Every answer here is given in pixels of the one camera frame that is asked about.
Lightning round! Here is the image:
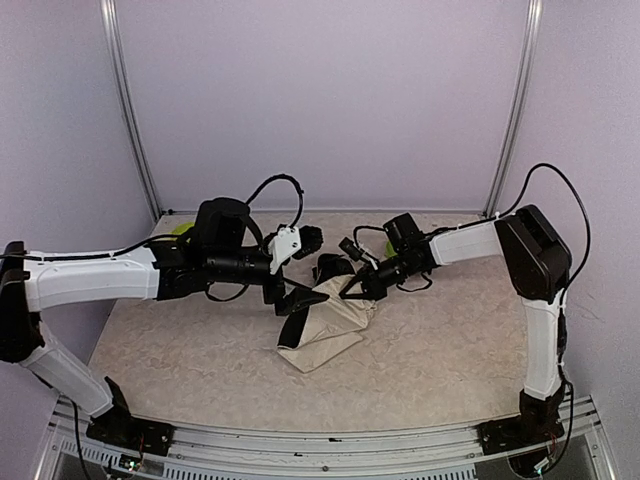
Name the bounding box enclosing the beige folding umbrella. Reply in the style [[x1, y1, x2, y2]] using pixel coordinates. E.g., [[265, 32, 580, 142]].
[[277, 254, 376, 373]]

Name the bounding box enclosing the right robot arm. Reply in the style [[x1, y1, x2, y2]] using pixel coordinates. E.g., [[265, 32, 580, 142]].
[[339, 205, 572, 455]]

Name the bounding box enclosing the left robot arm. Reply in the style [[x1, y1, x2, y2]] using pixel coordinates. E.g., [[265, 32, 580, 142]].
[[1, 197, 326, 456]]

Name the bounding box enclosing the green flat plate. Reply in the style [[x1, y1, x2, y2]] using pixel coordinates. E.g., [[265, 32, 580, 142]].
[[384, 241, 396, 258]]

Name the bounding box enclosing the lime green bowl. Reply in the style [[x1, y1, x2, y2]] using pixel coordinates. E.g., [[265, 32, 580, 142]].
[[171, 222, 195, 242]]

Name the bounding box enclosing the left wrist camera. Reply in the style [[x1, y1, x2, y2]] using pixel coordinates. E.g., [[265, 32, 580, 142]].
[[267, 225, 324, 275]]

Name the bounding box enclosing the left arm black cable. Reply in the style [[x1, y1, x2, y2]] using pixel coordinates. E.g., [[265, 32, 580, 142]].
[[244, 172, 307, 231]]

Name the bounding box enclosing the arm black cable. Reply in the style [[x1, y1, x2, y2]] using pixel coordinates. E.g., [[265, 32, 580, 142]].
[[509, 162, 592, 291], [244, 172, 307, 231]]

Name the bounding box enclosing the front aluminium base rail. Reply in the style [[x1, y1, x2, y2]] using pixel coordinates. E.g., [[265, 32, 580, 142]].
[[30, 397, 620, 479]]

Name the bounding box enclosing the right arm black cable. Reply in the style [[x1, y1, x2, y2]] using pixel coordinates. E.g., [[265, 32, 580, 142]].
[[509, 162, 592, 291]]

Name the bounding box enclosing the right aluminium frame post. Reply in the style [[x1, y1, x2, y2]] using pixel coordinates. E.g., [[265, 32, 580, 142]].
[[483, 0, 544, 217]]

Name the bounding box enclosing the aluminium frame post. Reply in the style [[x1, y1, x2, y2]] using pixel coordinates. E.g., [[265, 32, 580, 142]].
[[99, 0, 163, 221], [483, 0, 544, 217]]

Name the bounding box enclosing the left aluminium frame post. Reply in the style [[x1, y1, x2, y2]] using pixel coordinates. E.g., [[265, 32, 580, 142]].
[[99, 0, 163, 221]]

